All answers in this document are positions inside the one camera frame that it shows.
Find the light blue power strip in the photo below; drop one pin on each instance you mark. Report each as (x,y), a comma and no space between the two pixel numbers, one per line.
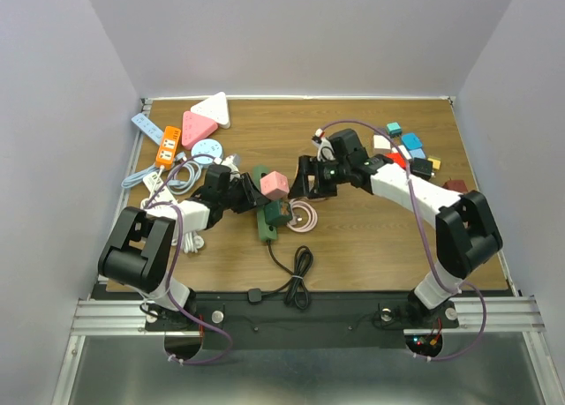
(147,127)

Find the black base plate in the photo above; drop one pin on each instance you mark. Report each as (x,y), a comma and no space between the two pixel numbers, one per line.
(363,319)

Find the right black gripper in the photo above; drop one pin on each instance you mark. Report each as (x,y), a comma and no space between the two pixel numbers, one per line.
(309,166)

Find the blue round socket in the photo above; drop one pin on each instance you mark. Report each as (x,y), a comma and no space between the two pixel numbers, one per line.
(206,151)

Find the pink round socket with cable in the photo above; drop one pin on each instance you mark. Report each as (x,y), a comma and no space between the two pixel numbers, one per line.
(304,217)

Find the pink triangular power strip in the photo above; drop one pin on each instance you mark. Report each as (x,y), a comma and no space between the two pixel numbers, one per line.
(196,128)

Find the black cube plug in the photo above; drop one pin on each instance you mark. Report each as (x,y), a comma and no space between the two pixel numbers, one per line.
(422,168)

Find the yellow cube plug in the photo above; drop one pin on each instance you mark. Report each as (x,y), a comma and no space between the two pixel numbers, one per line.
(436,163)

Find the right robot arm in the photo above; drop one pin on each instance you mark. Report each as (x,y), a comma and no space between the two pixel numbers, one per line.
(466,233)

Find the dark green cube plug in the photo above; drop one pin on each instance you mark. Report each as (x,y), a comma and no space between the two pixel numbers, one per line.
(278,213)

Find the small white cube plug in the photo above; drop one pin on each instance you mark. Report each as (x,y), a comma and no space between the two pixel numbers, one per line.
(402,151)

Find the green power strip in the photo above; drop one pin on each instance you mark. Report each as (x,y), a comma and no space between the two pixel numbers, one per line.
(266,232)

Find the light blue cube plug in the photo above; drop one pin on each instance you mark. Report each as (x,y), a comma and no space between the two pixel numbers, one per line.
(417,153)

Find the white triangular power strip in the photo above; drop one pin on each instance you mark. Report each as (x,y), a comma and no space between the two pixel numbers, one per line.
(215,107)

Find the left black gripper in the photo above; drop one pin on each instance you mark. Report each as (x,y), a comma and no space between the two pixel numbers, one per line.
(251,197)

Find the pink cube socket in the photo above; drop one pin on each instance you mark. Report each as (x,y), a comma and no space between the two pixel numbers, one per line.
(274,185)

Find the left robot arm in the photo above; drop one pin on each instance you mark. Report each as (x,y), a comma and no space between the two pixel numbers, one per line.
(138,249)

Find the dark red cube plug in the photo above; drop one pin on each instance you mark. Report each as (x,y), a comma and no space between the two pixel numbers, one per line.
(457,185)

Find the orange power strip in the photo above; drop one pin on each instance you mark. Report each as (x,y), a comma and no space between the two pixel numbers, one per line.
(168,148)

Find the teal cube plug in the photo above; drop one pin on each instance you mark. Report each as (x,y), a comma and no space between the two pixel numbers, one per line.
(394,129)

